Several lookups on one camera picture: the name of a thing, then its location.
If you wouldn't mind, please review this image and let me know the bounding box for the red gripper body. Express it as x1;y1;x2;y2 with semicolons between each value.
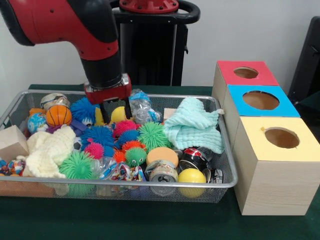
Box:
83;73;133;105

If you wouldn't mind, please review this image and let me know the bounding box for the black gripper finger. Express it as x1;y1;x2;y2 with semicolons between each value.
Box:
99;102;109;126
124;97;134;120

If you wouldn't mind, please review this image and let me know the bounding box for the clear mesh bin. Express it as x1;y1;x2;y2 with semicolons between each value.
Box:
0;89;239;204

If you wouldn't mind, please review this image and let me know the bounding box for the wooden box with three holes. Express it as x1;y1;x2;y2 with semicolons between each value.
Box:
211;60;320;217

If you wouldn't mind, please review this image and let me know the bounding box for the yellow ball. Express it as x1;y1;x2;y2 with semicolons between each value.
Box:
110;106;128;124
178;168;207;199

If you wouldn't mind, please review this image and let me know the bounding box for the blue spiky ball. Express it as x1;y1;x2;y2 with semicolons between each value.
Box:
70;96;102;124

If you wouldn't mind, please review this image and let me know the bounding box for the orange toy basketball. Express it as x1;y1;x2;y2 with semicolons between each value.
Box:
46;104;73;128

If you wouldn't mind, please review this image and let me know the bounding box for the green spiky ball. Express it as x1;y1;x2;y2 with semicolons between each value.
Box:
60;151;96;181

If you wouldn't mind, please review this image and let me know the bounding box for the orange foam disc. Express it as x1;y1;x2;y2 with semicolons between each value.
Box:
146;147;180;168

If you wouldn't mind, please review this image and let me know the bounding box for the cream knitted cloth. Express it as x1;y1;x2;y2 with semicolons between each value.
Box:
16;125;77;179

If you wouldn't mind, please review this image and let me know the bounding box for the mint green cloth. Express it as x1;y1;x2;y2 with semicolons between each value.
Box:
163;97;226;155

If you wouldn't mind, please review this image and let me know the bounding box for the silver soda can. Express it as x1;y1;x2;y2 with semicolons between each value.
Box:
145;160;179;196

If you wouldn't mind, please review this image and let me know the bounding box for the plain wooden block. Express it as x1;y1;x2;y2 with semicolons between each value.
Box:
0;125;30;162

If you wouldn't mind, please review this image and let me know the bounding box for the dark green table cloth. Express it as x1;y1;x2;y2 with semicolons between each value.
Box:
0;84;320;240

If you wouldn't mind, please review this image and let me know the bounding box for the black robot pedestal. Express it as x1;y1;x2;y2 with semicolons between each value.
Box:
107;0;201;86

